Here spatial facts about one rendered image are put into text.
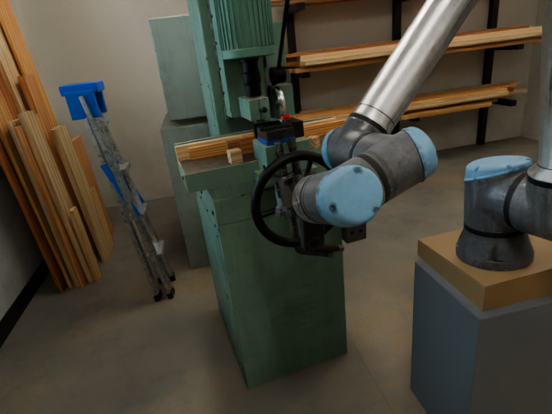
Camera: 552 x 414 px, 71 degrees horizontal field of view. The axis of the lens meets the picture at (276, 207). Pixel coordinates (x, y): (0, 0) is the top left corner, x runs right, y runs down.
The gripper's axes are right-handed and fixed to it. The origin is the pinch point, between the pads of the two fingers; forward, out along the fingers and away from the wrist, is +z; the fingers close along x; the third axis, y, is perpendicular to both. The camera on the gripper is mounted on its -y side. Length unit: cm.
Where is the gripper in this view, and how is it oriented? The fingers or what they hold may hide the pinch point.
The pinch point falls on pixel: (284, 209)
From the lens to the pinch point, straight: 91.4
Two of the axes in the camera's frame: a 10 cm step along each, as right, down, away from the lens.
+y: -2.2, -9.7, -0.6
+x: -9.4, 2.3, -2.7
